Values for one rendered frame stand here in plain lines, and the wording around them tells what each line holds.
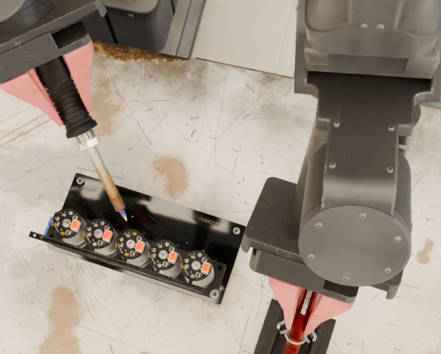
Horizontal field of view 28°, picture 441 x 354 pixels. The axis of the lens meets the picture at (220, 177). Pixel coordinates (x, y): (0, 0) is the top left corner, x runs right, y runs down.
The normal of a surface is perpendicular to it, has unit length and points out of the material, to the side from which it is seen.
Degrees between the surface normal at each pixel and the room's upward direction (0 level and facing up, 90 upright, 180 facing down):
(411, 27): 100
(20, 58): 61
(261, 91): 0
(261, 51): 0
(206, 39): 0
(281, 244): 34
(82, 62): 82
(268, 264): 56
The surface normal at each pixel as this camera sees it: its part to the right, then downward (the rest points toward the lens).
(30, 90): 0.43, 0.81
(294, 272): -0.29, 0.60
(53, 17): -0.25, -0.66
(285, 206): 0.15, -0.74
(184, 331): -0.04, -0.28
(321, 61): -0.10, 0.99
